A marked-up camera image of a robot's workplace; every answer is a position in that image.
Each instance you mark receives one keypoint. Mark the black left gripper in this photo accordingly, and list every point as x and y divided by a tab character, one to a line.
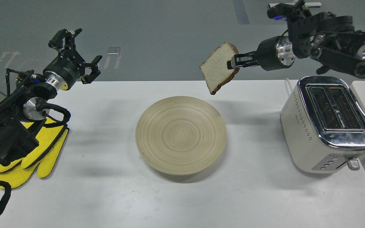
63	70

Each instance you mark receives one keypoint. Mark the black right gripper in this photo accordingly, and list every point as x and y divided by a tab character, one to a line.
272	54

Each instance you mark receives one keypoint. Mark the slice of brown bread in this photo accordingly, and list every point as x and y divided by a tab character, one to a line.
215	70

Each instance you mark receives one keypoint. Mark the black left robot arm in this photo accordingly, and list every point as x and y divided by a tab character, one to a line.
26	109

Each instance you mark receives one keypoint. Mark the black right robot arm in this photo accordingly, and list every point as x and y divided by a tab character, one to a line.
323	37

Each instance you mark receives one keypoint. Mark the silver two-slot toaster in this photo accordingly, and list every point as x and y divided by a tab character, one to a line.
324	125

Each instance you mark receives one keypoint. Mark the yellow oven mitt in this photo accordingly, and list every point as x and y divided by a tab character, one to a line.
41	160

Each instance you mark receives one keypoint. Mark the round wooden plate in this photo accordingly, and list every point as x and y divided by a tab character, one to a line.
181	135

